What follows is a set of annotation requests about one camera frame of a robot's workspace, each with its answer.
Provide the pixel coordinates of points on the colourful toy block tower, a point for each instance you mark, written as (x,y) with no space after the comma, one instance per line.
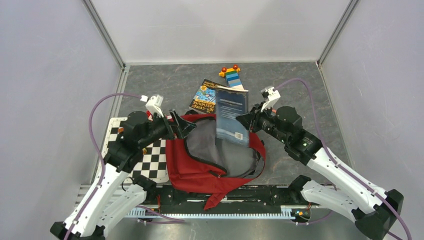
(232,77)

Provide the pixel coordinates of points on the aluminium toothed rail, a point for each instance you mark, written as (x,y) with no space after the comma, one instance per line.
(283,214)

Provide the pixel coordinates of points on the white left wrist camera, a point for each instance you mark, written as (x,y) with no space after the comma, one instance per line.
(153,104)

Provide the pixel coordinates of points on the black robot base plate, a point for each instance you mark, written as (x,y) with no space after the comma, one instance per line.
(247,199)

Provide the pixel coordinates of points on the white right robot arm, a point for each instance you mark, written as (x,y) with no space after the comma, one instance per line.
(371,208)

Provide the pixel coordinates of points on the dark blue Nineteen Eighty-Four book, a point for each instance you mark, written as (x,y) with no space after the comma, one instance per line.
(231,103)

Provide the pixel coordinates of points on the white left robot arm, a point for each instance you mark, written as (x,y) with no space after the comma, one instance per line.
(95,216)

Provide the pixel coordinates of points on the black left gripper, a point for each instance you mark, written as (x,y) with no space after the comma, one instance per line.
(184,127)

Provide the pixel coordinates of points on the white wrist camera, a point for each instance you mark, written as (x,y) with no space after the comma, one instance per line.
(153,104)
(270,96)

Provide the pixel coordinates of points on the red student backpack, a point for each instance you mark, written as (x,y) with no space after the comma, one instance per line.
(203,164)

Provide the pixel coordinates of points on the blue treehouse comic book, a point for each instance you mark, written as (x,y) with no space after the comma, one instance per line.
(204,101)

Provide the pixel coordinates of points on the black and white chessboard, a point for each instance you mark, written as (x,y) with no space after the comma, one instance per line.
(153,164)

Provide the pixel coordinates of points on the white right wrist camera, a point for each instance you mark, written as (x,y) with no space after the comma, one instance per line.
(270,96)

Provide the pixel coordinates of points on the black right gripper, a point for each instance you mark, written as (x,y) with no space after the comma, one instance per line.
(250,119)

